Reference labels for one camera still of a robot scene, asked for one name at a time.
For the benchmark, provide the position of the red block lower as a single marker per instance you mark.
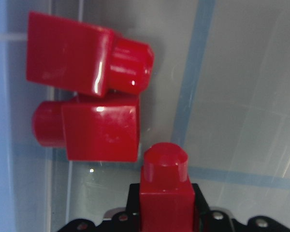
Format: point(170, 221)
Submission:
point(91, 129)

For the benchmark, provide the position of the red block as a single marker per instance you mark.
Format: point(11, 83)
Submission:
point(85, 58)
point(91, 129)

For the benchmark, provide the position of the clear plastic storage box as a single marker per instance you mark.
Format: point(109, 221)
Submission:
point(220, 88)

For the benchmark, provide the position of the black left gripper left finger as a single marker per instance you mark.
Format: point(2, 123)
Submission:
point(133, 200)

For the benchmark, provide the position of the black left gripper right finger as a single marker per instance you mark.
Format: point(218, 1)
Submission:
point(201, 215)

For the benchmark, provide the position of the red block picked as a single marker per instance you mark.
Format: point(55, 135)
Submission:
point(166, 193)

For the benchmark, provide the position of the red block middle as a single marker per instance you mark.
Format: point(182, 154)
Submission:
point(85, 58)

